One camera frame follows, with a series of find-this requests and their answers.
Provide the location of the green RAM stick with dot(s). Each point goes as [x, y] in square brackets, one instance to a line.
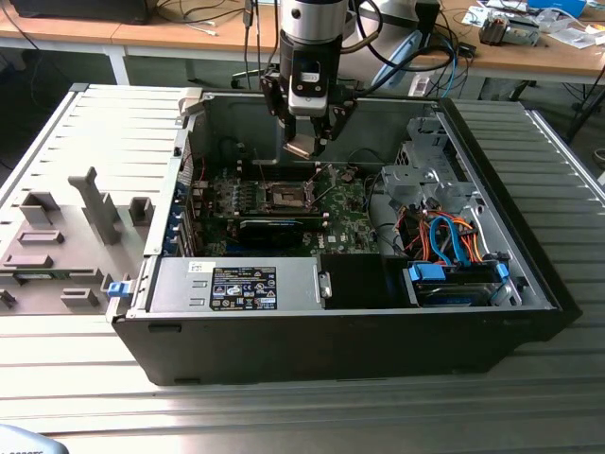
[33, 275]

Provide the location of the silver CPU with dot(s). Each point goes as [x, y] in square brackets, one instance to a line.
[300, 144]

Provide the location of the CPU socket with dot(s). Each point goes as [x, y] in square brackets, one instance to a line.
[286, 198]

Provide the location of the silver CPU cooler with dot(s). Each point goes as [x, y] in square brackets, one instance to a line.
[501, 30]

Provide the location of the graphics card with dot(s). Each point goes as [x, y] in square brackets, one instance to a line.
[269, 234]

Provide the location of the grey parts rack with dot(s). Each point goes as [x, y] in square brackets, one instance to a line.
[101, 213]

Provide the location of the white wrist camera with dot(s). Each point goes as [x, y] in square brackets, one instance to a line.
[307, 90]

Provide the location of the blue box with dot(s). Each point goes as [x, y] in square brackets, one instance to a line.
[558, 5]

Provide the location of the silver drive cage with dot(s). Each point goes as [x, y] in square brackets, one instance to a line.
[425, 184]

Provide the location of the silver power supply unit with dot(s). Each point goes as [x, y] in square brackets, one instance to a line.
[179, 284]

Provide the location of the small white device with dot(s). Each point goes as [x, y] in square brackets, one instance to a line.
[419, 85]

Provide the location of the blue plastic clip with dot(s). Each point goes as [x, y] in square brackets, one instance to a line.
[118, 289]

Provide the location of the green motherboard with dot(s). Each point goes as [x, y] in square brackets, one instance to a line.
[350, 222]

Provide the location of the grey rounded object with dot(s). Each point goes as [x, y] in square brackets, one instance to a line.
[23, 442]

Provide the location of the black PC case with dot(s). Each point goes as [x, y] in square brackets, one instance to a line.
[283, 345]

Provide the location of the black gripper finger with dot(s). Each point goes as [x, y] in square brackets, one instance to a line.
[339, 113]
[274, 97]

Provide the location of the wooden desk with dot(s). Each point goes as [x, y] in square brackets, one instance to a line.
[520, 59]
[71, 33]

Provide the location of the hard disk in blue carrier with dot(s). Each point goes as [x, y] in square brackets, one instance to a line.
[454, 293]

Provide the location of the black equipment box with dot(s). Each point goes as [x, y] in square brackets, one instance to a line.
[80, 9]

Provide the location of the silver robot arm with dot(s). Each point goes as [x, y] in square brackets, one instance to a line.
[312, 21]

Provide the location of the clear plastic bag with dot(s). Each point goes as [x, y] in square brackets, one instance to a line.
[574, 35]

